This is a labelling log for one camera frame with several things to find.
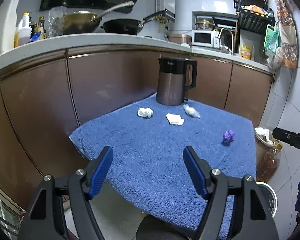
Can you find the white water heater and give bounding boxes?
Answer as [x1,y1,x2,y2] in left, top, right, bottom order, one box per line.
[155,0,175,22]

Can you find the chrome faucet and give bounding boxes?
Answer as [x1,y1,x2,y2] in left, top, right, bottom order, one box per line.
[217,27,235,55]

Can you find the twisted white tissue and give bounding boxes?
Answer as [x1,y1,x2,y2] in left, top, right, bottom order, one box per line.
[183,104,201,118]

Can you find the brown kitchen cabinets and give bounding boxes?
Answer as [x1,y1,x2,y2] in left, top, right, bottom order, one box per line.
[0,43,273,208]

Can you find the white oil jug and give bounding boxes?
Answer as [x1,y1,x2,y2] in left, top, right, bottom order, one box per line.
[14,12,32,48]

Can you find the yellow detergent bottle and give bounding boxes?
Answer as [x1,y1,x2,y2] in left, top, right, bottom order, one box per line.
[240,43,253,60]

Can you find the green plastic basket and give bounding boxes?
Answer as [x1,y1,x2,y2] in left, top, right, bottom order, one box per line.
[263,24,279,54]

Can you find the dark sauce bottle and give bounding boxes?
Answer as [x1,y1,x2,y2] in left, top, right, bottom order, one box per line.
[37,16,46,40]

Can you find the floral apron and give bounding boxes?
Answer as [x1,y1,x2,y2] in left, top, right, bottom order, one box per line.
[277,0,298,69]

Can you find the round metal trash bin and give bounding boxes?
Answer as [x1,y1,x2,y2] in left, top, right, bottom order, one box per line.
[256,181,278,218]

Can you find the glass jar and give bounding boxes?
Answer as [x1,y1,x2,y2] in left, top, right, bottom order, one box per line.
[47,6,66,38]

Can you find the brown rice cooker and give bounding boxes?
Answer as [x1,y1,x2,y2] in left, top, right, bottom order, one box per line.
[168,34,192,47]

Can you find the brass wok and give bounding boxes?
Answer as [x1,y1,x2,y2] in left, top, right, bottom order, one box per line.
[63,1,134,35]

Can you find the black frying pan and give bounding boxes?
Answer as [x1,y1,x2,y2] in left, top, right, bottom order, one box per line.
[101,10,167,36]

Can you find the steel pot with lid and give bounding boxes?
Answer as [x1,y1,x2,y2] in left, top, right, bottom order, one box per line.
[195,18,215,30]

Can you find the white microwave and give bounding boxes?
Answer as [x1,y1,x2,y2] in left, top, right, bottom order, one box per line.
[192,30,219,48]

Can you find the flat white tissue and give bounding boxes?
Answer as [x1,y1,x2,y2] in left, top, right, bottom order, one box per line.
[166,113,185,126]

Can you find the beige trash bin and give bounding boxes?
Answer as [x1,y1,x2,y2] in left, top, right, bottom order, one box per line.
[254,127,279,162]

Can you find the crumpled white tissue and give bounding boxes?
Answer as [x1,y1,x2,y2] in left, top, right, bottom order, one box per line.
[137,107,153,118]

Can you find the black dish rack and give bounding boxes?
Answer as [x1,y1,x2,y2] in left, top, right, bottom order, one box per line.
[234,0,275,34]

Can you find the blue towel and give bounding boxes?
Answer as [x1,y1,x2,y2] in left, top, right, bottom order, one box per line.
[70,95,256,237]

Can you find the small purple wrapper ball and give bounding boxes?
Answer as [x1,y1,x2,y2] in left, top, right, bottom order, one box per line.
[223,130,236,144]

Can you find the brown electric kettle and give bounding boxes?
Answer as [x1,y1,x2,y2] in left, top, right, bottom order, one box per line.
[156,57,198,106]

